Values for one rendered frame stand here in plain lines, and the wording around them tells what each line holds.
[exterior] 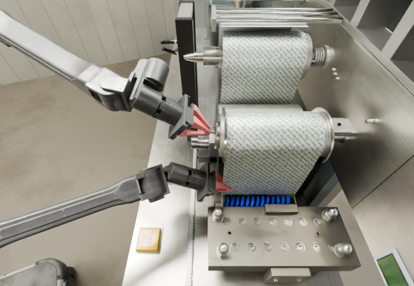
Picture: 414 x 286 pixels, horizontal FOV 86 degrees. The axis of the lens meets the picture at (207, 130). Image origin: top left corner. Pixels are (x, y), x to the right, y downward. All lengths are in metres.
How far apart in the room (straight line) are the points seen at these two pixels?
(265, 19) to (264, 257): 0.64
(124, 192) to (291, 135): 0.42
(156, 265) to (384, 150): 0.69
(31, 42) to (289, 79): 0.66
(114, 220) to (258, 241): 1.40
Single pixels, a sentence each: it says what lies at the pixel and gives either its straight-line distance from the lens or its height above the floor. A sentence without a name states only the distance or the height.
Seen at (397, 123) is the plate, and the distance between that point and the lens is 0.56.
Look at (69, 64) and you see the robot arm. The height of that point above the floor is 1.44.
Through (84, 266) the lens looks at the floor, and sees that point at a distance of 1.90.
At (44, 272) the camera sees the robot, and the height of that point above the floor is 0.24.
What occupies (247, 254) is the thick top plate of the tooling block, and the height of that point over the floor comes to 1.03.
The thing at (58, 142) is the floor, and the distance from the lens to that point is 2.64.
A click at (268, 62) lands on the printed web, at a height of 1.36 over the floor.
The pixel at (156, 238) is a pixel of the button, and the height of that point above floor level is 0.92.
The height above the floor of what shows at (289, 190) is 1.07.
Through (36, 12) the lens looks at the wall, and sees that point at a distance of 3.37.
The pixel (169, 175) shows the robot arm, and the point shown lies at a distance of 0.61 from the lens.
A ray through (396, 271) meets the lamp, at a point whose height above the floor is 1.20.
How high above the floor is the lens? 1.69
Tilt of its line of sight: 48 degrees down
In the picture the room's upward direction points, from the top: straight up
